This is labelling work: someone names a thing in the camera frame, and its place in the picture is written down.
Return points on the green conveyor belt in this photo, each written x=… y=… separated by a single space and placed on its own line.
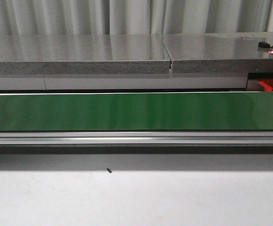
x=137 y=111

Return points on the grey stone counter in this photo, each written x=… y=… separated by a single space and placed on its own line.
x=196 y=62

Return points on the white pleated curtain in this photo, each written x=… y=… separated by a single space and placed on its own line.
x=21 y=17

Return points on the aluminium conveyor frame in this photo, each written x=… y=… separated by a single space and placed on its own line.
x=156 y=138

